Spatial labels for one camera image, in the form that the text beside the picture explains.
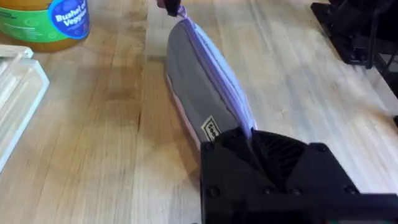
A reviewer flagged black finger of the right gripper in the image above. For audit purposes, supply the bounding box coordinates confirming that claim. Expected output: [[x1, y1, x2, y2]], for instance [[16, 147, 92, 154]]
[[162, 0, 182, 17]]

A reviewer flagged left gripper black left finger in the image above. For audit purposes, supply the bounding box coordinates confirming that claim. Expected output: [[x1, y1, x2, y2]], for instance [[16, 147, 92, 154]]
[[200, 126, 275, 224]]

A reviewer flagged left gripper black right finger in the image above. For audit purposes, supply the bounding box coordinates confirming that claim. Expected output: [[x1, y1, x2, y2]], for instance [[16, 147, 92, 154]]
[[251, 129, 362, 196]]

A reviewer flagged grey bag with lilac zip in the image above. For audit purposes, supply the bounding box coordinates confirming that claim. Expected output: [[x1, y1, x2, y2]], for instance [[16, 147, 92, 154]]
[[164, 6, 258, 151]]

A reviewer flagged orange tub with green label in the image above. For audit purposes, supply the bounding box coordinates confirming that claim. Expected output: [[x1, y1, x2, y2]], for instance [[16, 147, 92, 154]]
[[0, 0, 91, 52]]

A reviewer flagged clear plastic box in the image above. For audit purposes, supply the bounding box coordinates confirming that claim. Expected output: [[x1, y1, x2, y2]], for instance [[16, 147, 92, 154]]
[[0, 44, 50, 174]]

